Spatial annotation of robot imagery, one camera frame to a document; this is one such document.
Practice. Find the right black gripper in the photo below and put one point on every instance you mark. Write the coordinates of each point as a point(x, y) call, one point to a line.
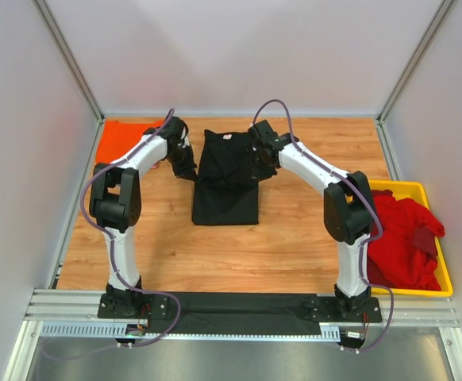
point(263, 163)

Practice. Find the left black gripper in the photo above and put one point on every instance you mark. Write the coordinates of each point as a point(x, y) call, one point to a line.
point(183, 164)

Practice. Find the black t-shirt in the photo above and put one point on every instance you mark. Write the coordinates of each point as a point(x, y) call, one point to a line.
point(225, 193)

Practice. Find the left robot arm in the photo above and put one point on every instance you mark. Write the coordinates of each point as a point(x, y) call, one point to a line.
point(111, 200)

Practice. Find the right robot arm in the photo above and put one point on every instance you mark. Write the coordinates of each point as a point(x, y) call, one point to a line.
point(348, 209)

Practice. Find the folded orange t-shirt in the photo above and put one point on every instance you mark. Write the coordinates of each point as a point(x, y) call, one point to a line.
point(119, 137)

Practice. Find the red t-shirt in bin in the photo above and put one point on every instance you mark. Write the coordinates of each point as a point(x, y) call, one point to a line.
point(405, 257)

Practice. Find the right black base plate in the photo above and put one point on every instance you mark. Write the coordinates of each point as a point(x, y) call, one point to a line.
point(342, 309)

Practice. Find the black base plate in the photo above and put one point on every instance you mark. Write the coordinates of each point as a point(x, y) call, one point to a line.
point(131, 305)
point(342, 309)

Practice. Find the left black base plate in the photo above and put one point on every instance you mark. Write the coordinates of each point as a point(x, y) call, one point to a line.
point(131, 305)

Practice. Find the right aluminium frame post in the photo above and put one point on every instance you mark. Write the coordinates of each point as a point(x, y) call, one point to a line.
point(437, 20)

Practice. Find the aluminium frame post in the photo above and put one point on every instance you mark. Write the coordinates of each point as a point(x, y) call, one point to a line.
point(52, 25)
point(437, 20)

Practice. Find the left aluminium frame post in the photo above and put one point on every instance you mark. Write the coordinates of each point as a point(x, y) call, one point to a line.
point(52, 25)

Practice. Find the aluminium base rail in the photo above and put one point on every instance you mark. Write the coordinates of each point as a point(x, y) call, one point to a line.
point(65, 313)

